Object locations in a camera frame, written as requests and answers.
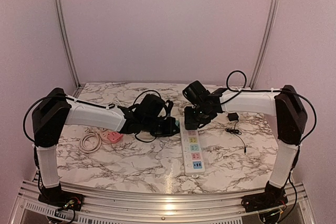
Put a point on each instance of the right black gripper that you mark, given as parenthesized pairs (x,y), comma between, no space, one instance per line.
(205,121)

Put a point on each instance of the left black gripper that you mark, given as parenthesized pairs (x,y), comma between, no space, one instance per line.
(169,131)

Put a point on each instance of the white long power strip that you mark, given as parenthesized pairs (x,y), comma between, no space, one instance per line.
(192,153)

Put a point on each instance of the dark green cube socket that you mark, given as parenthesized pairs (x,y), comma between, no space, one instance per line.
(190,123)

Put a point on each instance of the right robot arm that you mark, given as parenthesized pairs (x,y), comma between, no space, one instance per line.
(285,104)

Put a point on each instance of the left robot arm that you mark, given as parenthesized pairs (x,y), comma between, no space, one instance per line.
(51,113)

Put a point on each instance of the black power adapter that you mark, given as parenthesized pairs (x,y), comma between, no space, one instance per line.
(233,117)

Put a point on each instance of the pink round power strip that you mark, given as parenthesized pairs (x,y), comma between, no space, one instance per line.
(110,137)

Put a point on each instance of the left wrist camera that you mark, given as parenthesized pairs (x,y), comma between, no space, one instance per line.
(150,107)

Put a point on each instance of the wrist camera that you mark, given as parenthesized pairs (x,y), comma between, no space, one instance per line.
(150,107)
(195,93)

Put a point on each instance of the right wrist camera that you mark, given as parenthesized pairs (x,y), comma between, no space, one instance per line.
(195,93)

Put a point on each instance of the front aluminium rail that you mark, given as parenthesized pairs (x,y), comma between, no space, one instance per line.
(111,206)

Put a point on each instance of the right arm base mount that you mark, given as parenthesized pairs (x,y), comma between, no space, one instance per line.
(262,201)

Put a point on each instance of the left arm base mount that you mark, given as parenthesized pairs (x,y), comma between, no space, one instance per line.
(62,199)

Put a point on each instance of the right aluminium frame post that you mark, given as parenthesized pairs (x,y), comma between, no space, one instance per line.
(270,21)

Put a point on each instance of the aluminium frame post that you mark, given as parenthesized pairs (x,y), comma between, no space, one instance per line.
(270,21)
(66,43)

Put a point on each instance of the left aluminium frame post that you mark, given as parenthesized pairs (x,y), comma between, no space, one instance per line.
(66,43)

